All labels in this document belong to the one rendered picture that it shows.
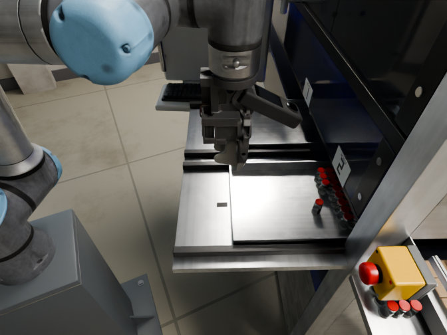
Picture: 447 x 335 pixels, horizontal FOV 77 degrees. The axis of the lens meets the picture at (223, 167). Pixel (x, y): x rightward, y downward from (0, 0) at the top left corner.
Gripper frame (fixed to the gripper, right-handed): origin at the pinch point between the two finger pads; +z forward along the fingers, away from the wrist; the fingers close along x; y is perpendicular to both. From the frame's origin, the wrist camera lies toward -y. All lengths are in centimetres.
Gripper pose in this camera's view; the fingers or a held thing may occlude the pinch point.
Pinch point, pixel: (241, 165)
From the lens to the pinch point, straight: 56.5
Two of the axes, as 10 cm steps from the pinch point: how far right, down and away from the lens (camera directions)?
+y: -10.0, 0.2, -0.3
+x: 0.3, 7.1, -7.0
